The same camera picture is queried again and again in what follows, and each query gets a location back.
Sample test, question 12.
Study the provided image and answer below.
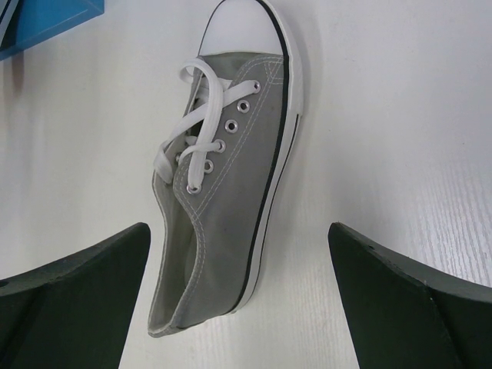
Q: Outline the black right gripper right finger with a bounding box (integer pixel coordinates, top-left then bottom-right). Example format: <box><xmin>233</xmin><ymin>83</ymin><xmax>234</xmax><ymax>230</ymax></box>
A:
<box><xmin>327</xmin><ymin>223</ymin><xmax>491</xmax><ymax>368</ymax></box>

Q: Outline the blue and yellow shoe shelf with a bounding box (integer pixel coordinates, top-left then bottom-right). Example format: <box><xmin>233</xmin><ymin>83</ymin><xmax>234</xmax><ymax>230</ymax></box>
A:
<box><xmin>1</xmin><ymin>0</ymin><xmax>105</xmax><ymax>60</ymax></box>

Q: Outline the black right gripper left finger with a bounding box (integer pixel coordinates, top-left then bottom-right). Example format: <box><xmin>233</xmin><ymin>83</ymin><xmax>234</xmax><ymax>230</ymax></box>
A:
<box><xmin>1</xmin><ymin>223</ymin><xmax>151</xmax><ymax>368</ymax></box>

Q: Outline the grey canvas sneaker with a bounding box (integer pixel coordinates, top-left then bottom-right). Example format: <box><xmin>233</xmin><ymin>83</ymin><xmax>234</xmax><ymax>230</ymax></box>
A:
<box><xmin>148</xmin><ymin>1</ymin><xmax>304</xmax><ymax>337</ymax></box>

